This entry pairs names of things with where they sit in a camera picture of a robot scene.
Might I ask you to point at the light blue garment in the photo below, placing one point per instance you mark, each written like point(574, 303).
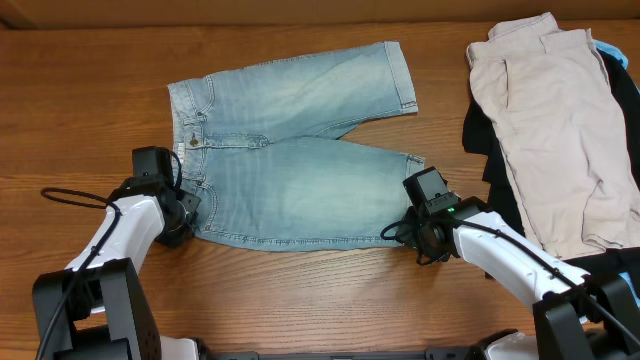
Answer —
point(623, 61)

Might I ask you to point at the beige shorts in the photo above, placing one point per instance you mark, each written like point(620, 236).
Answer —
point(561, 134)

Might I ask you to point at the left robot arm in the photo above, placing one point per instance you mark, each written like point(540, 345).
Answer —
point(95, 308)

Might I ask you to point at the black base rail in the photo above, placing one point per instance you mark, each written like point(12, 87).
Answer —
point(345, 355)

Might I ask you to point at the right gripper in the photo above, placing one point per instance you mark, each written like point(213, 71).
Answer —
point(405, 232)

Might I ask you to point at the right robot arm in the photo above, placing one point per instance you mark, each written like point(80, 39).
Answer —
point(577, 315)

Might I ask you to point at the light blue denim shorts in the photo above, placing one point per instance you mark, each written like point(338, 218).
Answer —
point(264, 149)

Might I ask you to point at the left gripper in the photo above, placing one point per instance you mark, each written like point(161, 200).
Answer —
point(174, 237)

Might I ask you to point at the black garment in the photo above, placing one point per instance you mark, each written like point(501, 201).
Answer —
point(479, 138)

